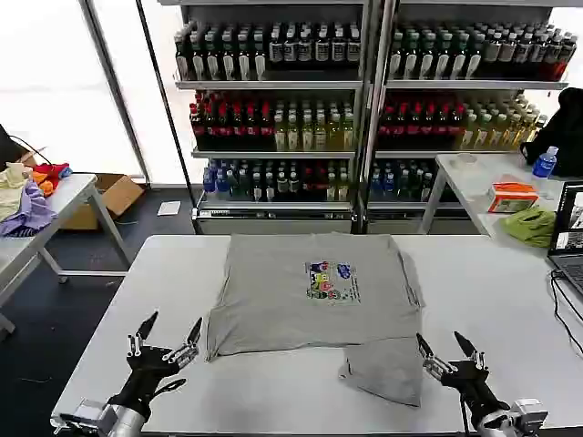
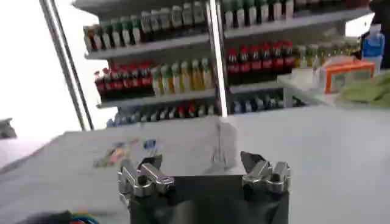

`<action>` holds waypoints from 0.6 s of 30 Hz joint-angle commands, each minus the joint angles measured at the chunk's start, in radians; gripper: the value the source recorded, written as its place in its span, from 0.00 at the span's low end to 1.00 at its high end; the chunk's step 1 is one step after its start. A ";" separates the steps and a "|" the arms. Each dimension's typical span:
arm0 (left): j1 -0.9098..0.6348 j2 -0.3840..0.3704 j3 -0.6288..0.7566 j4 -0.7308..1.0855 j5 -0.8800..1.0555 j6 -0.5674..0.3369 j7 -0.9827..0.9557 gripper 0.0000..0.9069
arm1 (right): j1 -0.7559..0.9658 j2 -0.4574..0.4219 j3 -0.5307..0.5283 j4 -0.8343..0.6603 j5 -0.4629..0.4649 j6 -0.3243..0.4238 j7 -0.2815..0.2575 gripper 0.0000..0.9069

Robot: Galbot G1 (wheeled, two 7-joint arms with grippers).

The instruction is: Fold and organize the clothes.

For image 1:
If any white side table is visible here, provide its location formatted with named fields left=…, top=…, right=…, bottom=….
left=0, top=172, right=134, bottom=339

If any thin black monitor cable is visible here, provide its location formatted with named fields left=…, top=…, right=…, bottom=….
left=8, top=134, right=52, bottom=166

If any black laptop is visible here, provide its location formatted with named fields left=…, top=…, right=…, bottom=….
left=546, top=180, right=583, bottom=298

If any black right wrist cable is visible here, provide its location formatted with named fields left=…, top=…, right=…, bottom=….
left=458, top=394, right=471, bottom=434

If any shelf rack with drink bottles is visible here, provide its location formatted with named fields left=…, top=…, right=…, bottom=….
left=363, top=0, right=574, bottom=236
left=172, top=0, right=374, bottom=236

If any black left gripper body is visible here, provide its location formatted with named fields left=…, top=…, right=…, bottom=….
left=118, top=344, right=182, bottom=412

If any white paper sheet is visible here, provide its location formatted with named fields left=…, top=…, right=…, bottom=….
left=157, top=199, right=184, bottom=218

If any green cloth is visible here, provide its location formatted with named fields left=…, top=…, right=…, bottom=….
left=497, top=206, right=558, bottom=249

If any cream cloth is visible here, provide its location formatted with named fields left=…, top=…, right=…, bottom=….
left=0, top=161, right=36, bottom=224

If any black laptop cable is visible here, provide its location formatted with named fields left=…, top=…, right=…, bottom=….
left=549, top=268, right=583, bottom=357

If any grey window post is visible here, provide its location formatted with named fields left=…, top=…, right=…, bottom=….
left=77, top=0, right=152, bottom=184

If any white desk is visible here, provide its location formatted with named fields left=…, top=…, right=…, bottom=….
left=416, top=152, right=583, bottom=239

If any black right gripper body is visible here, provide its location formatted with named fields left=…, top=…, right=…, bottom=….
left=440, top=358, right=510, bottom=423

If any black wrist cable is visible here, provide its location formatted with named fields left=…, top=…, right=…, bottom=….
left=151, top=377, right=188, bottom=398
left=458, top=394, right=471, bottom=434

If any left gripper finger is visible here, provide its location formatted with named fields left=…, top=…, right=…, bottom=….
left=127, top=310, right=160, bottom=359
left=162, top=316, right=204, bottom=371

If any red and orange cloth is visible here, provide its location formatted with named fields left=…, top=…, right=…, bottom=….
left=31, top=161, right=72, bottom=198

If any thin black pole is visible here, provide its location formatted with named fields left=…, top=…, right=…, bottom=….
left=135, top=0, right=199, bottom=220

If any grey printed T-shirt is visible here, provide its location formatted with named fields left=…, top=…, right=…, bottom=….
left=203, top=231, right=427, bottom=409

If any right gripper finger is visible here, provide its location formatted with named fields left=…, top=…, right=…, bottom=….
left=414, top=332, right=452, bottom=382
left=453, top=330, right=486, bottom=371

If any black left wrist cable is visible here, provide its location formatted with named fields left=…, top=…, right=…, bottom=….
left=151, top=377, right=188, bottom=398

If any black monitor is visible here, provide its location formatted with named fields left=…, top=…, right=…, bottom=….
left=0, top=123, right=31, bottom=170

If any orange tissue box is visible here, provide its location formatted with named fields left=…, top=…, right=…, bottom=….
left=484, top=181, right=541, bottom=216

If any brown cardboard box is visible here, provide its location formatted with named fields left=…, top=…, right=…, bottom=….
left=58, top=172, right=147, bottom=231

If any blue water bottle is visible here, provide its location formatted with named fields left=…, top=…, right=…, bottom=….
left=531, top=145, right=561, bottom=180

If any purple cloth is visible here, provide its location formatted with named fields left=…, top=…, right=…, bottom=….
left=0, top=177, right=58, bottom=239

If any black bag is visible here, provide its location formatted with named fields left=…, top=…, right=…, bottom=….
left=518, top=86, right=583, bottom=179

